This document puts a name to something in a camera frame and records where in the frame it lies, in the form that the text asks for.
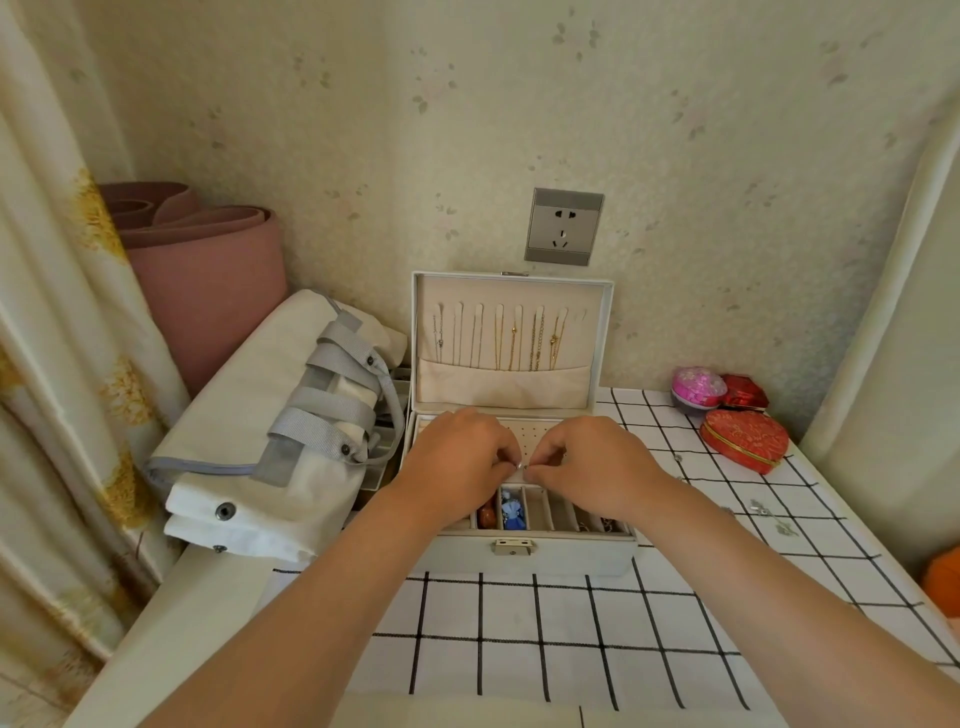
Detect person's right hand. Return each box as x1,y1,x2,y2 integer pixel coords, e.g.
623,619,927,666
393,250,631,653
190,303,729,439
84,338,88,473
523,416,672,528

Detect person's left hand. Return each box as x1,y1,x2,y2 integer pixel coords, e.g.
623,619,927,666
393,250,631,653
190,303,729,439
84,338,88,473
401,407,526,537

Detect person's right forearm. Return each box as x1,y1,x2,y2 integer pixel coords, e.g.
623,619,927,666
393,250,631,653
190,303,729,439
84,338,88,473
633,476,960,728

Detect person's left forearm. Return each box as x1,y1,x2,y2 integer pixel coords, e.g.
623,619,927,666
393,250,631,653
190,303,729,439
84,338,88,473
138,480,460,728

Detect white jewelry box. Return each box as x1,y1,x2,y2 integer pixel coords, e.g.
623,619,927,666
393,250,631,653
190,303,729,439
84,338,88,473
399,270,639,579

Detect white black checked tablecloth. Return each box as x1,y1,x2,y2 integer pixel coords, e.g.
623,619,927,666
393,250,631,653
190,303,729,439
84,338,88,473
258,386,960,728

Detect pink round trinket box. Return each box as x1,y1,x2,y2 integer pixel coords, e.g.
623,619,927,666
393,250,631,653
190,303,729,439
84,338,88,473
670,366,729,411

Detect red heart-shaped trinket box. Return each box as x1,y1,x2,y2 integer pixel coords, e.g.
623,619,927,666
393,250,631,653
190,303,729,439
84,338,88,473
700,408,792,477

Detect red octagonal trinket box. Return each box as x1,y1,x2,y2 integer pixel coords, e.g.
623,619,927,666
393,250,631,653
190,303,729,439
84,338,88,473
720,372,771,413

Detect rolled pink mat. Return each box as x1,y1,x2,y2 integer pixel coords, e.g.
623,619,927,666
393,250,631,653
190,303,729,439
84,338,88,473
97,180,291,399

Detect white panel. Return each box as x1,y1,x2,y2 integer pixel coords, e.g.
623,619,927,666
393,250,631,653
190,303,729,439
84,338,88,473
797,97,960,580

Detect orange round object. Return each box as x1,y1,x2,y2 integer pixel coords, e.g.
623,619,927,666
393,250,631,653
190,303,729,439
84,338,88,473
921,546,960,621

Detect floral cream curtain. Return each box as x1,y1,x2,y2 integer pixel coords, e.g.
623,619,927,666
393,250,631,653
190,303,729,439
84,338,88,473
0,0,192,680

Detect row of hanging gold necklaces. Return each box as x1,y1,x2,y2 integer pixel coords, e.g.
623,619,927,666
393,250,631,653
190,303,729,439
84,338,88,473
430,303,589,373

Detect white canvas bag grey straps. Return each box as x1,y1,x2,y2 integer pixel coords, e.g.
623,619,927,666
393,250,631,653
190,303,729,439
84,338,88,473
144,288,411,565

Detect grey wall socket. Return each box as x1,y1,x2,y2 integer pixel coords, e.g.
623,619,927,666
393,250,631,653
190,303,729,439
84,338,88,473
523,187,606,268

